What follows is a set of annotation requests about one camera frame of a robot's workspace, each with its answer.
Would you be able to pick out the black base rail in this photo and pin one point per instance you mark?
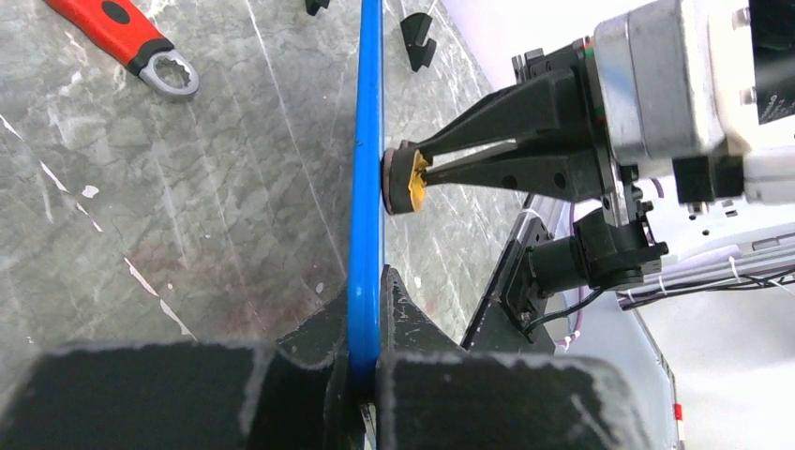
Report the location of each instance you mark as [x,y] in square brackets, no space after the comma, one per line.
[496,325]

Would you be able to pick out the blue framed whiteboard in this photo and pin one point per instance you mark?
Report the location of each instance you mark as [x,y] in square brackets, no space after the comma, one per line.
[366,235]

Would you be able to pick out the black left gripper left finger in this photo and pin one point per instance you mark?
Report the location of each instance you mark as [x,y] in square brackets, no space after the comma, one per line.
[235,394]

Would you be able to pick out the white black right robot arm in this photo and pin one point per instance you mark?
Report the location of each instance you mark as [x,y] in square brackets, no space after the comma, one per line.
[754,54]

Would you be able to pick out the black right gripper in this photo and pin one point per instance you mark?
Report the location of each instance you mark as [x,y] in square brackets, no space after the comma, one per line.
[651,83]

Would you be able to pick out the red handled adjustable wrench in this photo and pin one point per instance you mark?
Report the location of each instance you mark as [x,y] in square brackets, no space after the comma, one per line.
[123,32]

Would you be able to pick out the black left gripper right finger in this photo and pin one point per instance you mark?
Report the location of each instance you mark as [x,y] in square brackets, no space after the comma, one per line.
[430,394]

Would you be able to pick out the black whiteboard stand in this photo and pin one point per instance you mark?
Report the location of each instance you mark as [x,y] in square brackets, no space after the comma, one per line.
[410,34]

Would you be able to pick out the yellow black whiteboard eraser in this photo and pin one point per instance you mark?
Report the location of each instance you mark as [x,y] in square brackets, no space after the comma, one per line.
[403,186]

